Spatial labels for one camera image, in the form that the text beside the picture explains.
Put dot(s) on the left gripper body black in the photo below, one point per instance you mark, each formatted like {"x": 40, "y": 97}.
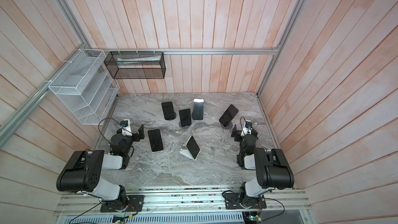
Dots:
{"x": 135, "y": 134}

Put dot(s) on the purple phone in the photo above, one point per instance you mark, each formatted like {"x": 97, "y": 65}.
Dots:
{"x": 228, "y": 115}

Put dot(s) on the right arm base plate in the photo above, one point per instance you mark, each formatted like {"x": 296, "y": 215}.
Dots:
{"x": 239, "y": 201}

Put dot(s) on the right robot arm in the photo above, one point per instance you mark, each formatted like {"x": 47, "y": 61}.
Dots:
{"x": 271, "y": 167}

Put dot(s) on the black wire mesh basket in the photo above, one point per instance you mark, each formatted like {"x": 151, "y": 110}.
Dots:
{"x": 136, "y": 64}

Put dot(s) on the white wire mesh shelf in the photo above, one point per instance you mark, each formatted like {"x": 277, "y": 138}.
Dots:
{"x": 84, "y": 89}

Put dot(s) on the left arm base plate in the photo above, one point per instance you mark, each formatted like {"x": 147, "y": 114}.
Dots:
{"x": 129, "y": 203}

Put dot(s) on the purple round phone stand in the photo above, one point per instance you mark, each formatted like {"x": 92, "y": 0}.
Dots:
{"x": 227, "y": 127}

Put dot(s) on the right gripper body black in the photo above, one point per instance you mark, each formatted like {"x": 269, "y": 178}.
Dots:
{"x": 240, "y": 134}

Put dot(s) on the grey round stand centre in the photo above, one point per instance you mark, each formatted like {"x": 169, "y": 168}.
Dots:
{"x": 184, "y": 126}

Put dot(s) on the white phone stand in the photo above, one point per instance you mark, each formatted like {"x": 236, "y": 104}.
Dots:
{"x": 186, "y": 152}

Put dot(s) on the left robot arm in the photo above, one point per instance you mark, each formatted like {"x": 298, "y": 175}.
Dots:
{"x": 82, "y": 173}

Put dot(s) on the aluminium rail frame front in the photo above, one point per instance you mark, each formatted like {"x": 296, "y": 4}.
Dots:
{"x": 188, "y": 204}

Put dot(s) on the black phone centre round stand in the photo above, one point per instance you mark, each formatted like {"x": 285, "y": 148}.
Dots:
{"x": 185, "y": 116}

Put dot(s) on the blue phone upright reflective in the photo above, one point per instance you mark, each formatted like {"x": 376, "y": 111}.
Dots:
{"x": 198, "y": 109}

